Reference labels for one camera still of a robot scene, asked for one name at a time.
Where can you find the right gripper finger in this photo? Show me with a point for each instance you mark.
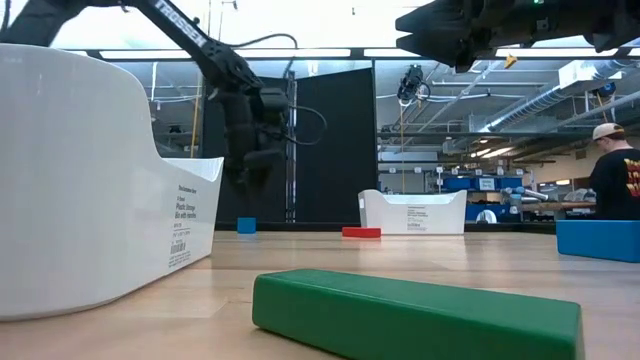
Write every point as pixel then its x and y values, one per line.
pixel 425 30

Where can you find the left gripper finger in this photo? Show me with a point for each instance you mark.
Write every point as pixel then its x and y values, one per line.
pixel 237 181
pixel 264 170

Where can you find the small blue cube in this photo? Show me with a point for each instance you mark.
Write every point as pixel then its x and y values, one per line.
pixel 246 225

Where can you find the red rectangular block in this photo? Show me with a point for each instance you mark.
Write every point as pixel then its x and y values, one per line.
pixel 361 232

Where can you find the long green block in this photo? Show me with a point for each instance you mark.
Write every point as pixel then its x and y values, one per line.
pixel 415 315

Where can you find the blue rectangular block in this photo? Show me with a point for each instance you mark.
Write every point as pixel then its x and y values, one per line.
pixel 600 241

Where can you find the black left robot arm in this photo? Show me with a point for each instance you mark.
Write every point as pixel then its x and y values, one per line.
pixel 180 30

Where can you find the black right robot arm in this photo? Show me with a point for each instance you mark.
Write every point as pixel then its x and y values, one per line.
pixel 575 20

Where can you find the small yellow object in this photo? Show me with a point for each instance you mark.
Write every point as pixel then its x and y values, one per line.
pixel 510 61

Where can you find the black hanging device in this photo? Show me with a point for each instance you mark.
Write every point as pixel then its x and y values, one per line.
pixel 411 82

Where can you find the black folding partition screen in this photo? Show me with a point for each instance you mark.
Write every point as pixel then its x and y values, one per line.
pixel 335 150

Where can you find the white plastic storage bin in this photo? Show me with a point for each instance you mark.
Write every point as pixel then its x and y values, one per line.
pixel 400 215
pixel 75 175

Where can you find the blue storage bins row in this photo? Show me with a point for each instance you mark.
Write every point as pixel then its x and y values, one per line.
pixel 480 183

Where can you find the person's white cap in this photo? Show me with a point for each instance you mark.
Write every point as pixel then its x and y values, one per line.
pixel 606 130

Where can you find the person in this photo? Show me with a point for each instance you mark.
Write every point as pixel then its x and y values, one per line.
pixel 617 185

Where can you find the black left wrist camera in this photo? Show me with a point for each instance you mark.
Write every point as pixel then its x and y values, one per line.
pixel 275 105

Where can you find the silver ventilation duct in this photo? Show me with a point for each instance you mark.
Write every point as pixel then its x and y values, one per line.
pixel 540 100

